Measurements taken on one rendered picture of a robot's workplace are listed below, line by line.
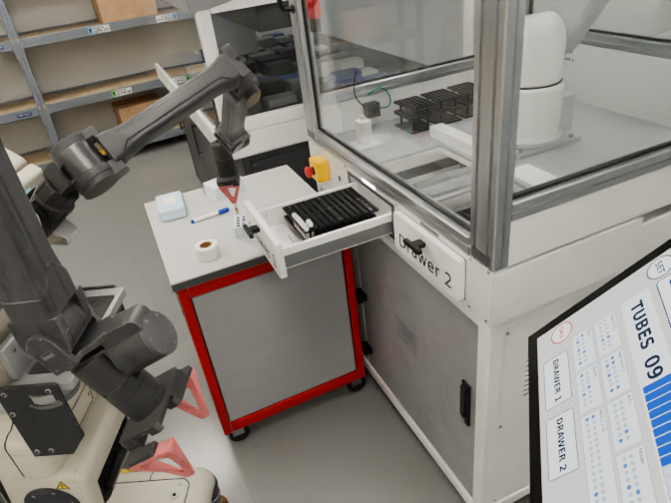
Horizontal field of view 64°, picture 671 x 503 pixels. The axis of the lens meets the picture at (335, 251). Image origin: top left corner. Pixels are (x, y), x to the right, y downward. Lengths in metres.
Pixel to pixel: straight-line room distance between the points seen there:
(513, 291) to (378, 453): 0.97
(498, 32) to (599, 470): 0.66
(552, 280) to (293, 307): 0.86
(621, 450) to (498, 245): 0.53
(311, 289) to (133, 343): 1.15
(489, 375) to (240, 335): 0.82
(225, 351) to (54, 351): 1.15
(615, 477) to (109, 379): 0.58
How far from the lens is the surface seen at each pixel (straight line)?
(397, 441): 2.02
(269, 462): 2.03
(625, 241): 1.40
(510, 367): 1.38
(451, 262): 1.22
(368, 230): 1.45
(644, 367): 0.74
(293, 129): 2.28
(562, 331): 0.90
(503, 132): 1.00
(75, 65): 5.41
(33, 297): 0.66
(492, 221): 1.08
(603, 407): 0.75
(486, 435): 1.50
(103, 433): 1.19
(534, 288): 1.25
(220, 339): 1.76
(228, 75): 1.16
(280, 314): 1.78
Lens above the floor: 1.59
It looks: 32 degrees down
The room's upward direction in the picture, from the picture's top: 8 degrees counter-clockwise
